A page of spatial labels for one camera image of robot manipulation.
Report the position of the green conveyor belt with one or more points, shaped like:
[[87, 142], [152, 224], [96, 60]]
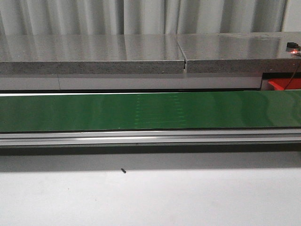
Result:
[[187, 110]]

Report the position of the grey stone counter slab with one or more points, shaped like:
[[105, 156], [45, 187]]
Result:
[[90, 54], [258, 52]]

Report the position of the grey stone counter left slab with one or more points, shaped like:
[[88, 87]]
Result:
[[90, 54]]

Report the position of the white pleated curtain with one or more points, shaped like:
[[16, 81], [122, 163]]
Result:
[[34, 17]]

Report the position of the aluminium conveyor frame rail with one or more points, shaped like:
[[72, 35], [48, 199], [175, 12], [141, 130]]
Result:
[[153, 137]]

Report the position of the small black sensor red light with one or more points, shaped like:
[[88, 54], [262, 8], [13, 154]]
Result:
[[293, 48]]

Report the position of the red bin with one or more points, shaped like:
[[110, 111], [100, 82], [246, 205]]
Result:
[[285, 84]]

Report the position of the grey stone counter right slab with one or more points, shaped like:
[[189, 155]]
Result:
[[258, 52]]

